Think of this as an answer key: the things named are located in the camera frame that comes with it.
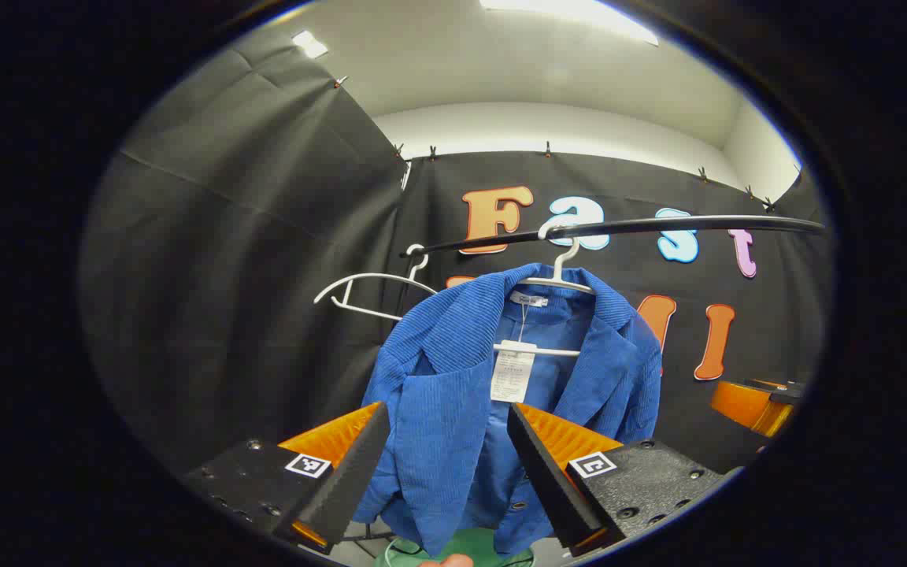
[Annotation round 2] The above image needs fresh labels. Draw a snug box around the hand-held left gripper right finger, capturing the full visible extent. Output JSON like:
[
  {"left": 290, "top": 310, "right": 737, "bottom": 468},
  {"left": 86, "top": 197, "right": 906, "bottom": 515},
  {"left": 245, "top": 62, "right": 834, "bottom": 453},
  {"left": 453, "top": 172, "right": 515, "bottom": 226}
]
[{"left": 505, "top": 402, "right": 743, "bottom": 558}]

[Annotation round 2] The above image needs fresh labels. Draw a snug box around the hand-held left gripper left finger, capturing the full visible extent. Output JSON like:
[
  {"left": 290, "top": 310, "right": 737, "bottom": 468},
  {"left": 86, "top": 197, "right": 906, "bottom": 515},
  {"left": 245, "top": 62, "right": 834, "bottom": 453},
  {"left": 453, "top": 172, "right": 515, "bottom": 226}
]
[{"left": 182, "top": 400, "right": 391, "bottom": 554}]

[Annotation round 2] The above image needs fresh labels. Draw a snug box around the ceiling light panel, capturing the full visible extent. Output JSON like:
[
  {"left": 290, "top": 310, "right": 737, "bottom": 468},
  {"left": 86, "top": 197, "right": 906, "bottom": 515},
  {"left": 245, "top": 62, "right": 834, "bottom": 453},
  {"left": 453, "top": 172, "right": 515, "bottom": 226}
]
[
  {"left": 291, "top": 30, "right": 329, "bottom": 60},
  {"left": 479, "top": 0, "right": 659, "bottom": 46}
]

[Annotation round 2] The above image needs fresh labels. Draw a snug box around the black clothes rail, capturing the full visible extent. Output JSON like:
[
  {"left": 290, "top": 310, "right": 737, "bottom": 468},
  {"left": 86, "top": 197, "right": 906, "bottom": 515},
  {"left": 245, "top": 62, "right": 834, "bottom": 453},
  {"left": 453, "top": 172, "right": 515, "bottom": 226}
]
[{"left": 400, "top": 214, "right": 826, "bottom": 258}]

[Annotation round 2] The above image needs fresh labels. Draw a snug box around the white plastic clothes hanger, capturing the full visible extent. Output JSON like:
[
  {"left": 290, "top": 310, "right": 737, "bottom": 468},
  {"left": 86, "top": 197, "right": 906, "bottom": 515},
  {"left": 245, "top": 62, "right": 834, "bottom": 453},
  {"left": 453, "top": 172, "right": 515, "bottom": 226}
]
[
  {"left": 313, "top": 244, "right": 440, "bottom": 322},
  {"left": 493, "top": 217, "right": 596, "bottom": 359}
]

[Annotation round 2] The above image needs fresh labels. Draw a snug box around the blue corduroy jacket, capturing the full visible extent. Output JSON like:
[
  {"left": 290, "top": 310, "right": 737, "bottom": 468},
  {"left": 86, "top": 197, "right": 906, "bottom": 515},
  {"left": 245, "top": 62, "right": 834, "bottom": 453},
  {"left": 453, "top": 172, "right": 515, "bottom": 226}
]
[{"left": 353, "top": 264, "right": 663, "bottom": 560}]

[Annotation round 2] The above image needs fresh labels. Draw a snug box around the green laundry hamper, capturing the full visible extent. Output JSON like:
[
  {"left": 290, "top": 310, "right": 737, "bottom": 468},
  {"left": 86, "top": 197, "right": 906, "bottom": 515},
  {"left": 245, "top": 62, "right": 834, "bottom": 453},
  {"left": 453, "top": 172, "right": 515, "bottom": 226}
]
[{"left": 375, "top": 526, "right": 537, "bottom": 567}]

